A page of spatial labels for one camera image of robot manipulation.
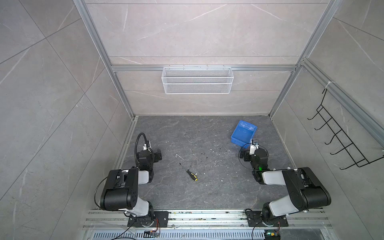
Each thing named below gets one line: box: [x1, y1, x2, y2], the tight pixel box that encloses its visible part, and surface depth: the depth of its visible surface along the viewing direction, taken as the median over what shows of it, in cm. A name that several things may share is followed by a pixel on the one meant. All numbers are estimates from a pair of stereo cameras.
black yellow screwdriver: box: [179, 162, 199, 182], surface depth 89 cm
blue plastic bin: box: [230, 120, 258, 147], surface depth 109 cm
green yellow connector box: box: [264, 229, 281, 240], surface depth 72 cm
